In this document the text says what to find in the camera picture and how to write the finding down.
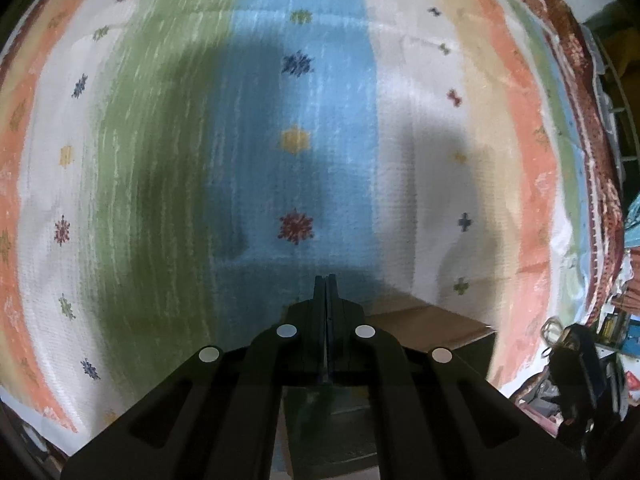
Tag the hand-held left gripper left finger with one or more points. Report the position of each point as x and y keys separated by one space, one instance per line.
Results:
x=300 y=340

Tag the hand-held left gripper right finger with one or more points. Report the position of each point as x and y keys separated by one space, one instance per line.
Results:
x=350 y=340

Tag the cardboard box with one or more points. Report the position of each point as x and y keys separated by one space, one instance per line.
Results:
x=425 y=321

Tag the turquoise object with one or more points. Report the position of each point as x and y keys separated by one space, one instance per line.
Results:
x=632 y=225

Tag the striped printed mat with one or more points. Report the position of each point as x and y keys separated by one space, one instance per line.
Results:
x=300 y=110

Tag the yellow cloth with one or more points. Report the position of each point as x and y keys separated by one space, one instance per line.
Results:
x=627 y=55

